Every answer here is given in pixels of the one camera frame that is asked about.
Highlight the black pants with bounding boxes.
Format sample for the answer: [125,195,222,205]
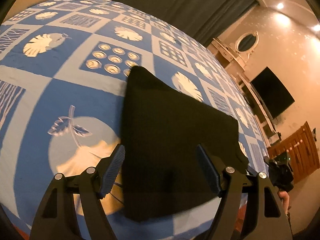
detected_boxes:
[120,66,248,222]

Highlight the person's hand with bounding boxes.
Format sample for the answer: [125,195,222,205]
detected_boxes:
[278,191,290,214]

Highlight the black device with lenses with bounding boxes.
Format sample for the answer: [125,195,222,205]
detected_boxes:
[264,152,294,192]

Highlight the brown wooden cabinet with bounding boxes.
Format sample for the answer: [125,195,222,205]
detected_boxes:
[267,121,319,183]

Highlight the white tv stand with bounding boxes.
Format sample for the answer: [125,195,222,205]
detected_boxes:
[236,73,281,147]

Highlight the black television screen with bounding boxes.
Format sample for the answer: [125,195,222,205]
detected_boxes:
[251,67,295,119]

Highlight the white dressing table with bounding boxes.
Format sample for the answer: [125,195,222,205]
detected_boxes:
[207,38,249,80]

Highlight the blue patterned bed sheet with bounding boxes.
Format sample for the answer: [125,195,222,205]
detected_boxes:
[1,0,267,234]

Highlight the white oval vanity mirror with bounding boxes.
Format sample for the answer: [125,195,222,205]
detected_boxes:
[235,31,259,54]

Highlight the dark green curtain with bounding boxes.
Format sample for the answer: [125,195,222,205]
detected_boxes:
[114,0,258,47]

